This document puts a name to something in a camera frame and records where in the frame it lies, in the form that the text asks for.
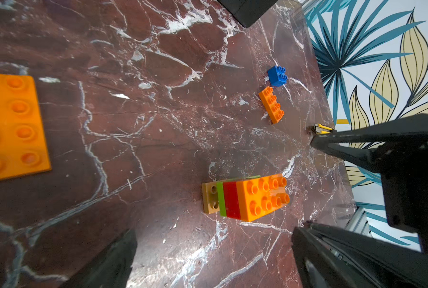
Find blue 2x2 brick right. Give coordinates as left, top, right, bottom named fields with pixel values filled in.
left=267, top=66, right=288, bottom=87

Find tan 2x4 brick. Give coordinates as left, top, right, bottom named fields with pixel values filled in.
left=202, top=182, right=220, bottom=214

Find orange 2x4 brick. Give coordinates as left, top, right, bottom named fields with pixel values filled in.
left=0, top=74, right=52, bottom=180
left=236, top=174, right=290, bottom=222
left=258, top=86, right=285, bottom=124

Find red 2x2 brick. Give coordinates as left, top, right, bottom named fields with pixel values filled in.
left=223, top=182, right=241, bottom=220

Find yellow black toolbox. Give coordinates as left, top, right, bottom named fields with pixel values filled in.
left=218, top=0, right=278, bottom=28

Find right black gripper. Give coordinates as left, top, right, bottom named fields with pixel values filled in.
left=304, top=114, right=428, bottom=288

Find yellow utility knife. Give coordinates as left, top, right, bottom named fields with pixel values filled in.
left=311, top=124, right=337, bottom=135

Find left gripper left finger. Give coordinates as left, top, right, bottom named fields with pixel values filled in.
left=61, top=229, right=137, bottom=288

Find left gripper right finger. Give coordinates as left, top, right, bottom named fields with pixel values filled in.
left=292, top=228, right=362, bottom=288

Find aluminium front rail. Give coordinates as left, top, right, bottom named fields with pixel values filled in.
left=344, top=207, right=372, bottom=238

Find green 2x4 brick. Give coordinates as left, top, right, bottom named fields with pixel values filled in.
left=217, top=175, right=260, bottom=218

